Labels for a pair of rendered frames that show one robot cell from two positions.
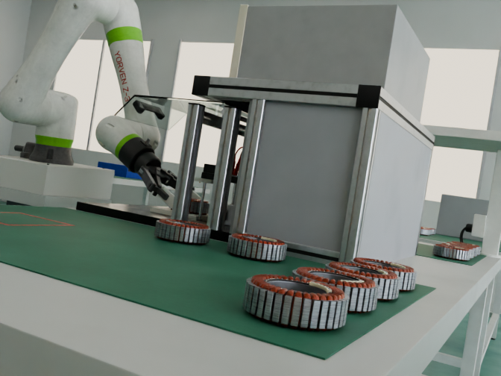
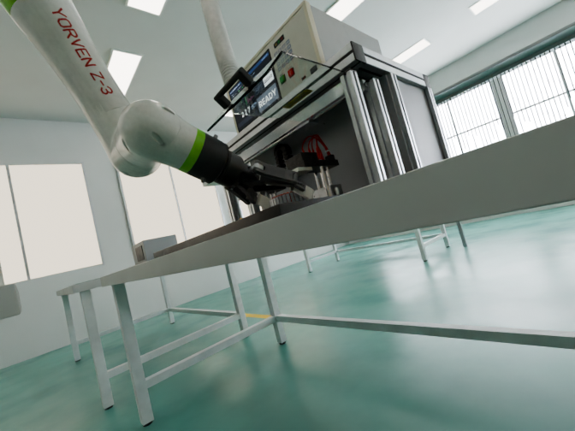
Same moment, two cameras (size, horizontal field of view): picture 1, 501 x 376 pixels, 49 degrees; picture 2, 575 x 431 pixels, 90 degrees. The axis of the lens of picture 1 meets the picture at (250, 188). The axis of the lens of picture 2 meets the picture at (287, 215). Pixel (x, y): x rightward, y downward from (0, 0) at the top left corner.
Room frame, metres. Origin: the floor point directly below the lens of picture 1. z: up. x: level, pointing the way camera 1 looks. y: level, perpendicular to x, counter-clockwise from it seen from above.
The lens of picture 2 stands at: (1.29, 0.85, 0.72)
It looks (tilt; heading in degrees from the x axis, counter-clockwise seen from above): 4 degrees up; 290
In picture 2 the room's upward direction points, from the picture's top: 14 degrees counter-clockwise
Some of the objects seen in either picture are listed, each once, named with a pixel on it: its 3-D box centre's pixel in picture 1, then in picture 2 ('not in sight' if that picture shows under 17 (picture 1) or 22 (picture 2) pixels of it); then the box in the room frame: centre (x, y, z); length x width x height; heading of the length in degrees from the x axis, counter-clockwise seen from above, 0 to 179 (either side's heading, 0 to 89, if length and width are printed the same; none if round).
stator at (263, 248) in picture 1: (256, 247); not in sight; (1.05, -0.03, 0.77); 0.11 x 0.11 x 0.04
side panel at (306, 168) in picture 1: (302, 180); (423, 134); (1.16, -0.10, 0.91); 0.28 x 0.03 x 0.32; 63
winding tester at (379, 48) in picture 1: (335, 71); (306, 89); (1.47, -0.18, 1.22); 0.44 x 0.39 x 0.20; 153
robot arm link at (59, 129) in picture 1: (54, 118); not in sight; (1.94, 0.72, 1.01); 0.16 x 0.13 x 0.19; 154
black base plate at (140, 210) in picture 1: (214, 221); (271, 225); (1.63, 0.09, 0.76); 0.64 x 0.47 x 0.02; 153
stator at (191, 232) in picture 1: (183, 231); not in sight; (1.13, 0.12, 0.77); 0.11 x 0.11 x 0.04
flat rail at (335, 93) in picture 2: (253, 134); (271, 138); (1.59, 0.01, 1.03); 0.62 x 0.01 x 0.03; 153
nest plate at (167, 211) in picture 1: (188, 214); not in sight; (1.53, 0.16, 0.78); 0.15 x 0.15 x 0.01; 63
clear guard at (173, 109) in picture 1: (192, 117); (286, 103); (1.47, 0.18, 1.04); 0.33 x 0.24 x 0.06; 63
